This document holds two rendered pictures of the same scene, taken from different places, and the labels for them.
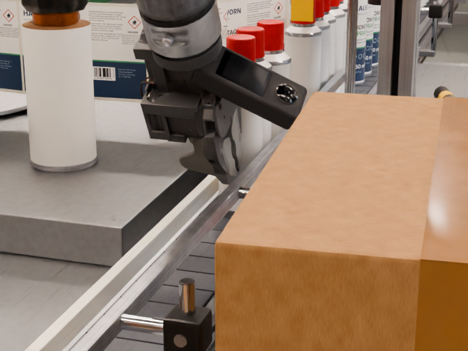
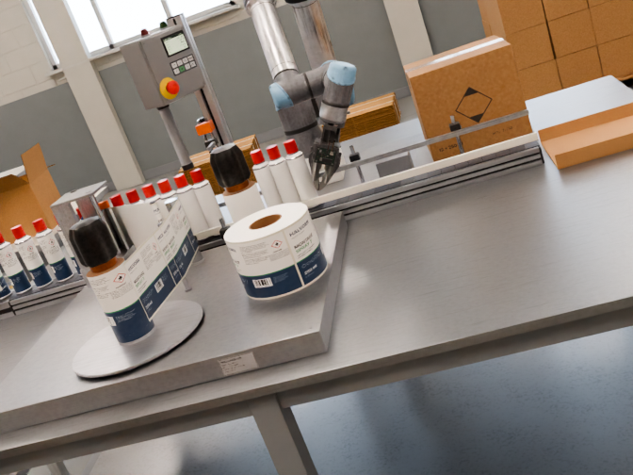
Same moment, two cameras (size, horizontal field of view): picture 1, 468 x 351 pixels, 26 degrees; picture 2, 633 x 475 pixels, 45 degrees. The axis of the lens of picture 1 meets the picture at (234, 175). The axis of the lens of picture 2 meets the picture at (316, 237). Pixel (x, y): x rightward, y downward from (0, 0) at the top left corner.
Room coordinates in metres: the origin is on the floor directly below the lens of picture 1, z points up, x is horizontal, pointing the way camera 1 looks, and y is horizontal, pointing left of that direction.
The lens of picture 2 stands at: (1.31, 2.10, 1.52)
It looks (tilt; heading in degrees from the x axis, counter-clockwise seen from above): 19 degrees down; 266
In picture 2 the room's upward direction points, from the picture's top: 20 degrees counter-clockwise
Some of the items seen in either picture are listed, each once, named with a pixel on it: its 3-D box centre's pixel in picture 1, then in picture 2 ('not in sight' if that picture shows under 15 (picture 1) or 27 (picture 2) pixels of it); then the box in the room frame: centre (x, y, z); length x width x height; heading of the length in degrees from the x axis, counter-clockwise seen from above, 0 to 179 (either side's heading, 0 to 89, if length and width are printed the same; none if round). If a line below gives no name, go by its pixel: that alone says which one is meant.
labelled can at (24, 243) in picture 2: not in sight; (30, 256); (1.97, -0.27, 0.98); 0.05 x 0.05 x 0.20
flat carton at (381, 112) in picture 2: not in sight; (362, 119); (0.05, -4.48, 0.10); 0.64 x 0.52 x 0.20; 161
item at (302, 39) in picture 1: (302, 71); (207, 202); (1.40, -0.10, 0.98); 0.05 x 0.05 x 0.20
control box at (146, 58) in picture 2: not in sight; (164, 66); (1.37, -0.17, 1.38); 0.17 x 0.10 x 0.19; 38
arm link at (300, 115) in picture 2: not in sight; (295, 105); (1.02, -0.44, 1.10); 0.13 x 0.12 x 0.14; 174
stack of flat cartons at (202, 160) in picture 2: not in sight; (224, 169); (1.35, -4.34, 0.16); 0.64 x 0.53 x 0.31; 168
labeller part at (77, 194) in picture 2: not in sight; (78, 193); (1.73, -0.09, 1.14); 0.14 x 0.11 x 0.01; 163
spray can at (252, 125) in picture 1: (240, 125); (300, 174); (1.12, -0.01, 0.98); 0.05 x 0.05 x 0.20
